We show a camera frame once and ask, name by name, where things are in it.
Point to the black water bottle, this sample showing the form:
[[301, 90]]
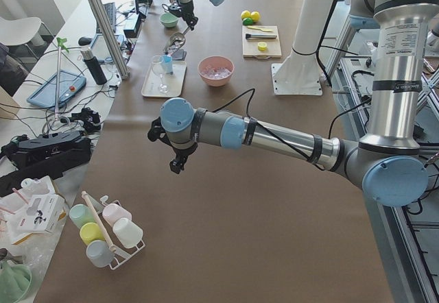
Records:
[[93, 65]]

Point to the white chair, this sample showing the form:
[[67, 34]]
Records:
[[20, 31]]

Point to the stainless steel ice scoop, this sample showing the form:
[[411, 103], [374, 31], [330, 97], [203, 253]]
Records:
[[176, 41]]

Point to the mint green bowl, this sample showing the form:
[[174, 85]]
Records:
[[169, 20]]

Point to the light blue plastic cup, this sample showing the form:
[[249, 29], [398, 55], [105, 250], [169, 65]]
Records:
[[168, 64]]

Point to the grey cup in rack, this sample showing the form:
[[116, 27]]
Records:
[[99, 254]]

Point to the clear wine glass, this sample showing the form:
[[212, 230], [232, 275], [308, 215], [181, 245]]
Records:
[[158, 70]]

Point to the pink bowl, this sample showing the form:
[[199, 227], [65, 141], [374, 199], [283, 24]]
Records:
[[216, 61]]

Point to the bamboo cutting board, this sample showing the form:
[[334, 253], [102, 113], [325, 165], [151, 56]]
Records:
[[261, 41]]

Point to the upper whole yellow lemon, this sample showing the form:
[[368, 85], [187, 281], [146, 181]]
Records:
[[245, 14]]

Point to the pale green cup in rack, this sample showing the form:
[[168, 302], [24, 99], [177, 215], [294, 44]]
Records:
[[80, 214]]

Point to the yellow cup in rack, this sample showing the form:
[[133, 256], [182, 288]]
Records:
[[90, 232]]

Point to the small white product box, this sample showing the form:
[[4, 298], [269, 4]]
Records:
[[41, 214]]

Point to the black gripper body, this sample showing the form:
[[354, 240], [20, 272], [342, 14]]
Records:
[[187, 11], [182, 152]]

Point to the pink cup in rack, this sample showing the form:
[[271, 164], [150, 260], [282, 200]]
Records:
[[113, 212]]

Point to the steel muddler black tip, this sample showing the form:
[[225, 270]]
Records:
[[249, 36]]

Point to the white cup in rack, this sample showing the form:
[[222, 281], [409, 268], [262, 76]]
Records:
[[128, 233]]

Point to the grey folded cloth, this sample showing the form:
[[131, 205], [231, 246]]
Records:
[[179, 54]]

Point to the aluminium frame post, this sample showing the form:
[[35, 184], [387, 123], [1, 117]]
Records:
[[109, 37]]

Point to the black keyboard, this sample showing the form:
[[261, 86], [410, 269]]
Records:
[[111, 13]]

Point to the black equipment bag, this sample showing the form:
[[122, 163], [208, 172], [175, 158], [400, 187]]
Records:
[[50, 154]]

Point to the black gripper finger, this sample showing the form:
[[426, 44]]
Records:
[[192, 21], [177, 165]]

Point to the yellow plastic knife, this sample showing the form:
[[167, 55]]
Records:
[[259, 28]]

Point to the half lemon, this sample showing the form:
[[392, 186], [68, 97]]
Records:
[[262, 46]]

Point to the white wire cup rack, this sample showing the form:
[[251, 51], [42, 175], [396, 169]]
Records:
[[122, 254]]

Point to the pile of clear ice cubes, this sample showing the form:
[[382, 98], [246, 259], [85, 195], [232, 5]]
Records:
[[216, 73]]

